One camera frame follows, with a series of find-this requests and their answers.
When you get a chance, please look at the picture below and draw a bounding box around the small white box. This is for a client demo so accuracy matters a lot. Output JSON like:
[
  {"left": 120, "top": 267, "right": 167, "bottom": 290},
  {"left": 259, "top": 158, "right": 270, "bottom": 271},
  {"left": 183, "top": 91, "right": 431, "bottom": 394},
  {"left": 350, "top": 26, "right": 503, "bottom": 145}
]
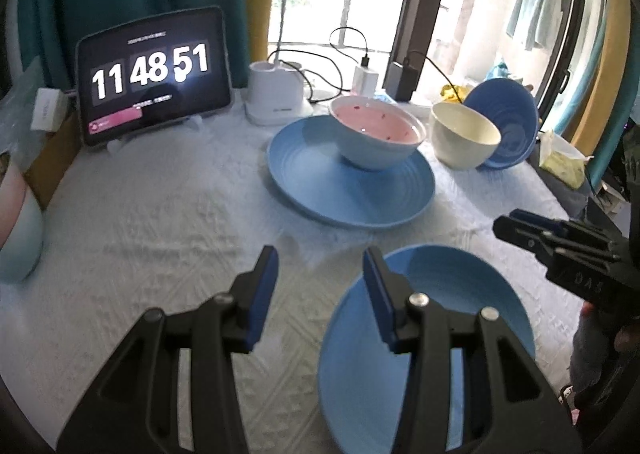
[{"left": 30, "top": 88, "right": 68, "bottom": 132}]

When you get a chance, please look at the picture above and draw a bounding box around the pink and blue bowl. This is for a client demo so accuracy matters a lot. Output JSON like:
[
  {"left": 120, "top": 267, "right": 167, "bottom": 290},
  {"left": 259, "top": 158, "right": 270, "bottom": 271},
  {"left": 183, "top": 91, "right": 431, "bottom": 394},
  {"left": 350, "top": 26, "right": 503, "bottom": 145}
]
[{"left": 0, "top": 151, "right": 45, "bottom": 283}]

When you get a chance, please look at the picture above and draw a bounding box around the small blue ribbed plate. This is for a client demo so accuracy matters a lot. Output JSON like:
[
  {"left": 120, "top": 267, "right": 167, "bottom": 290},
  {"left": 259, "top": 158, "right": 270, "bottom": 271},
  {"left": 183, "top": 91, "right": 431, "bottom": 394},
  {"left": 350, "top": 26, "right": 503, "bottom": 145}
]
[{"left": 462, "top": 78, "right": 540, "bottom": 169}]

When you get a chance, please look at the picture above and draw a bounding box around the clear tablet stand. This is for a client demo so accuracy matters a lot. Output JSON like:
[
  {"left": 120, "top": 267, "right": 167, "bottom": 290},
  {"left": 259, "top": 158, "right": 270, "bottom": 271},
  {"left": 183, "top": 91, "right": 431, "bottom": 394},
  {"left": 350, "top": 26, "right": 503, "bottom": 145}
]
[{"left": 105, "top": 115, "right": 206, "bottom": 153}]

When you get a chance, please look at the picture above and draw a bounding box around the white charger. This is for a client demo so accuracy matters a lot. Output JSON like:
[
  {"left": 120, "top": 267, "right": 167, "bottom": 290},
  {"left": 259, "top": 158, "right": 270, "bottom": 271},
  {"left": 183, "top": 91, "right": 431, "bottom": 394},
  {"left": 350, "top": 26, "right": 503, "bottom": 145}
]
[{"left": 352, "top": 54, "right": 378, "bottom": 97}]

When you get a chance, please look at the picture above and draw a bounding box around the black lamp cable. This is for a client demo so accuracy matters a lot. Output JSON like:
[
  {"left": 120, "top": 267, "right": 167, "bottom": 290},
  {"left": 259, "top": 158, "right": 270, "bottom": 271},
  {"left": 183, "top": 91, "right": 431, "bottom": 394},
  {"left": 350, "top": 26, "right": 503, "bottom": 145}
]
[{"left": 267, "top": 50, "right": 346, "bottom": 103}]

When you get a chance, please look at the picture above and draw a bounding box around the black power bank cable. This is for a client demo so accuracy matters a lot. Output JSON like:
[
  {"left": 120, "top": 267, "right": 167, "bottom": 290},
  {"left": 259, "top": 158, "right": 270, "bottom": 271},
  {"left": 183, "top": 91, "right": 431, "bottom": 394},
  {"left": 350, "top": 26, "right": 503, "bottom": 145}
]
[{"left": 407, "top": 51, "right": 468, "bottom": 99}]

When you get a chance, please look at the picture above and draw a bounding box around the black charger cable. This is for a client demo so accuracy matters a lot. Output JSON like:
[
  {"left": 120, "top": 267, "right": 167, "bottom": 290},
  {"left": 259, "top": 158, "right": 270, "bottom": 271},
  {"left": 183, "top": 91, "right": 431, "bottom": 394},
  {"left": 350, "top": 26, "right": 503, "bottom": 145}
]
[{"left": 330, "top": 27, "right": 371, "bottom": 67}]

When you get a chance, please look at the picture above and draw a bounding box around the cardboard box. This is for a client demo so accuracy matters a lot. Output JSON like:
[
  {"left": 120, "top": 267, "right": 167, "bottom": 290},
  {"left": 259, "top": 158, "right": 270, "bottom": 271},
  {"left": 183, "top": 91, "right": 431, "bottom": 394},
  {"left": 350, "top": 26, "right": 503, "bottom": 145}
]
[{"left": 22, "top": 108, "right": 81, "bottom": 209}]

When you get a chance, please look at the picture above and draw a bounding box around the person's right hand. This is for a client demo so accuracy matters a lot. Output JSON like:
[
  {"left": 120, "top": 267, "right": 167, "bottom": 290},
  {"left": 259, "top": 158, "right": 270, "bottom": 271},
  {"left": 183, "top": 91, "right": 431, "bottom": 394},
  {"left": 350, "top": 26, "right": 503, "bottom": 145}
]
[{"left": 614, "top": 324, "right": 640, "bottom": 353}]

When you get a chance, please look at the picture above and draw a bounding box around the tissue pack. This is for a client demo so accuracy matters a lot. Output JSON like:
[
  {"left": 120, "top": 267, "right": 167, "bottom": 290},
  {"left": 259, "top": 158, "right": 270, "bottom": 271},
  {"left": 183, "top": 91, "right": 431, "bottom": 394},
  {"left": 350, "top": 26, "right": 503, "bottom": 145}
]
[{"left": 539, "top": 130, "right": 593, "bottom": 189}]

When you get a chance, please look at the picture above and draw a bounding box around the pink bowl with red specks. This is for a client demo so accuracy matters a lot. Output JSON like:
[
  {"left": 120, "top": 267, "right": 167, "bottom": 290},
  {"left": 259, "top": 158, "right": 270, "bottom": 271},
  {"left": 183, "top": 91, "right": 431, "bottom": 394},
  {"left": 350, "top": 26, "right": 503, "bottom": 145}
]
[{"left": 328, "top": 96, "right": 427, "bottom": 171}]

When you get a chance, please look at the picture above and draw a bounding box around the light blue towel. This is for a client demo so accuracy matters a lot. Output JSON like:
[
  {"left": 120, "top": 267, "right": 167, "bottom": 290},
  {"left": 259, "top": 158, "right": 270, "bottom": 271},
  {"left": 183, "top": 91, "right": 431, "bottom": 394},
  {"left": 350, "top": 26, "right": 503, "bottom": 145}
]
[{"left": 505, "top": 0, "right": 556, "bottom": 52}]

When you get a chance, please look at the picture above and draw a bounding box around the white tablecloth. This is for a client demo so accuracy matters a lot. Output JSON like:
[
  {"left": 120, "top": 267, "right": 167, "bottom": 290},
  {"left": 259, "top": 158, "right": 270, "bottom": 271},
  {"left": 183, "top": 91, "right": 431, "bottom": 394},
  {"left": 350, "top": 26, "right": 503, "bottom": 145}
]
[{"left": 0, "top": 84, "right": 586, "bottom": 454}]

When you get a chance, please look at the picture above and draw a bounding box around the large blue ribbed plate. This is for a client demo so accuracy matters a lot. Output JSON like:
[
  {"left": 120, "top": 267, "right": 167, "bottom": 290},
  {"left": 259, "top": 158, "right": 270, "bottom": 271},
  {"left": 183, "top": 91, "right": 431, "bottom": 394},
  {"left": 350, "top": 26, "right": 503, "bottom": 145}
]
[{"left": 266, "top": 115, "right": 436, "bottom": 229}]

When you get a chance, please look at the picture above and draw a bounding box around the blue plastic bag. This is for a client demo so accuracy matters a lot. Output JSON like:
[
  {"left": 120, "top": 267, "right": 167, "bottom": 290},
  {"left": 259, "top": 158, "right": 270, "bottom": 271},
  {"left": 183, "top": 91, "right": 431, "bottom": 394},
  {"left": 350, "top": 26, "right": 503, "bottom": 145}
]
[{"left": 482, "top": 61, "right": 523, "bottom": 84}]

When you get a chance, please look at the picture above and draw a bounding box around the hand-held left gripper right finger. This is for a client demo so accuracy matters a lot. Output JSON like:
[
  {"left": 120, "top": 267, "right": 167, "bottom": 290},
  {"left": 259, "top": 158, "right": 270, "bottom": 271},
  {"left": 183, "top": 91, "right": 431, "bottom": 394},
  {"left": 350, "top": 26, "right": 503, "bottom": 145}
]
[{"left": 362, "top": 246, "right": 583, "bottom": 454}]

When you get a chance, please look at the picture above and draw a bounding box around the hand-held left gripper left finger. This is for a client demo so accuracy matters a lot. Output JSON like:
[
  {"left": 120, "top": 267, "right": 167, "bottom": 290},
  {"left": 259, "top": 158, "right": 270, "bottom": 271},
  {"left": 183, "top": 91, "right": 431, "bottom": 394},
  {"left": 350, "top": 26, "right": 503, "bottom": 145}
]
[{"left": 56, "top": 245, "right": 279, "bottom": 454}]

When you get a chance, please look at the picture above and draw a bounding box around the cream bowl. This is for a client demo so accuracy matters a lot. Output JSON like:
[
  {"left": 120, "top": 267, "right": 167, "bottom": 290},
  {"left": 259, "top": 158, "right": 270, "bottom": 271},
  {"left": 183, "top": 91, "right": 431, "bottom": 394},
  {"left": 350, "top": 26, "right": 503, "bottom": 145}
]
[{"left": 430, "top": 102, "right": 502, "bottom": 171}]

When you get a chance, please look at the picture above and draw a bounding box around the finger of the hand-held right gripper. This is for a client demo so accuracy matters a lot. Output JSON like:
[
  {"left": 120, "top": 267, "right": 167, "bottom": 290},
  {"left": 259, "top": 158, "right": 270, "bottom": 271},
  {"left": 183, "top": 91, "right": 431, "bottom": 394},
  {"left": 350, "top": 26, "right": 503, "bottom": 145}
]
[
  {"left": 511, "top": 209, "right": 608, "bottom": 245},
  {"left": 492, "top": 215, "right": 620, "bottom": 265}
]

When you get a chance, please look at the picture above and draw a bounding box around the white desk lamp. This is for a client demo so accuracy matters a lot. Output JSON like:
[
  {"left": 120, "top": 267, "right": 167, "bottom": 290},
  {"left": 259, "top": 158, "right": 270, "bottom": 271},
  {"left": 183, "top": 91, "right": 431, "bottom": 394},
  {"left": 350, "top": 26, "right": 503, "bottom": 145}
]
[{"left": 245, "top": 0, "right": 314, "bottom": 125}]

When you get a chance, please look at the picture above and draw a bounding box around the yellow packet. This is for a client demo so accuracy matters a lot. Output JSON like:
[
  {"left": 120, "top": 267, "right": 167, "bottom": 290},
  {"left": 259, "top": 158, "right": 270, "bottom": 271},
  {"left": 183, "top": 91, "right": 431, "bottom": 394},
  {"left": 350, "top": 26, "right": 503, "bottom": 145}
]
[{"left": 440, "top": 84, "right": 473, "bottom": 104}]

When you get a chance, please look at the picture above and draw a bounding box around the black tablet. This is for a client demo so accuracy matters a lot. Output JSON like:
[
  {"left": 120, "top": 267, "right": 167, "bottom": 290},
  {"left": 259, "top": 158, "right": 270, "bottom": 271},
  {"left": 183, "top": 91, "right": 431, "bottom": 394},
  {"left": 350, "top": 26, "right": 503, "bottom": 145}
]
[{"left": 75, "top": 5, "right": 232, "bottom": 147}]

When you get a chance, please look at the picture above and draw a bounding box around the deep blue plate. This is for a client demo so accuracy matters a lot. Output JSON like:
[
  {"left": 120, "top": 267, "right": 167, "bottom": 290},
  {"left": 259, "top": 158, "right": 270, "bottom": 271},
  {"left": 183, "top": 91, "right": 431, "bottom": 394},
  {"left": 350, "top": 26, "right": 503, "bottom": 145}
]
[{"left": 317, "top": 244, "right": 537, "bottom": 454}]

